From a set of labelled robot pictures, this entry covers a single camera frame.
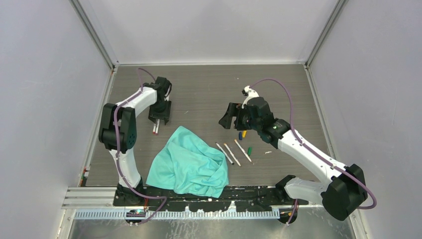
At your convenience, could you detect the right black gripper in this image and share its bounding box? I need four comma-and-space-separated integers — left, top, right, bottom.
219, 103, 261, 131

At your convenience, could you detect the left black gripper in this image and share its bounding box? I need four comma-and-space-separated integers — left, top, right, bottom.
149, 98, 171, 123

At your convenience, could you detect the magenta-tipped white pen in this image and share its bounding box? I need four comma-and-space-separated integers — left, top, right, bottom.
154, 119, 160, 134

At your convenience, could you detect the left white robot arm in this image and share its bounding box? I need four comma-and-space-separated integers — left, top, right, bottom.
99, 77, 172, 206

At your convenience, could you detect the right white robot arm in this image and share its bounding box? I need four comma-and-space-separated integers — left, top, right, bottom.
218, 97, 368, 221

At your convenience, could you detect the yellow-tipped white pen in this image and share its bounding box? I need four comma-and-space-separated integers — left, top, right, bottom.
234, 139, 252, 163

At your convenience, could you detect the black-tipped white pen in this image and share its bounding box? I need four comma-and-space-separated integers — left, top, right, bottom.
215, 142, 234, 165

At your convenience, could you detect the orange-tipped white pen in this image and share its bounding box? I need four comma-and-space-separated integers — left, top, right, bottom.
223, 143, 241, 167

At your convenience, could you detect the teal cloth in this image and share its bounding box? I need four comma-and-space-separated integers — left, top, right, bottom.
146, 126, 229, 198

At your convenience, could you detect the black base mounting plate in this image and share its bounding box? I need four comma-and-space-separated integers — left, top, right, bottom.
113, 184, 298, 213

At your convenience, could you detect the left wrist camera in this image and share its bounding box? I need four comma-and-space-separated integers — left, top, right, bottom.
165, 86, 172, 101

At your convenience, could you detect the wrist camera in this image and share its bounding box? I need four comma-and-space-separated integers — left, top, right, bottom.
241, 86, 259, 109
165, 86, 172, 101

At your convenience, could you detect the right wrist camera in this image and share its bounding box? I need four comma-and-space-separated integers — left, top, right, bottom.
241, 86, 259, 109

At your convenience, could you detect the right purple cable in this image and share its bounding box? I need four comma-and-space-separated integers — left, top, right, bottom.
249, 78, 378, 226

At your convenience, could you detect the slotted aluminium rail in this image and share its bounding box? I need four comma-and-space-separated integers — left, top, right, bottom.
74, 209, 280, 220

